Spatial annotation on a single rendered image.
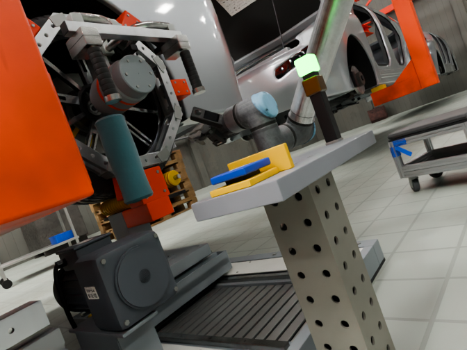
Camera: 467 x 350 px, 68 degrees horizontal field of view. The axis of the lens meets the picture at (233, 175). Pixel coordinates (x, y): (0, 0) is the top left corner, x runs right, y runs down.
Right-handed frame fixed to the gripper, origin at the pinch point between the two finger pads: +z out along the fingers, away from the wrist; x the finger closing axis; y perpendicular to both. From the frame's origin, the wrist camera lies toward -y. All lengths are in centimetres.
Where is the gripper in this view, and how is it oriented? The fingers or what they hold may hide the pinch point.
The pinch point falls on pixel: (189, 136)
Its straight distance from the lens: 133.8
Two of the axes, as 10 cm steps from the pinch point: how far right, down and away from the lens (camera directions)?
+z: -7.3, 2.4, 6.4
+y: 6.6, 4.9, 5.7
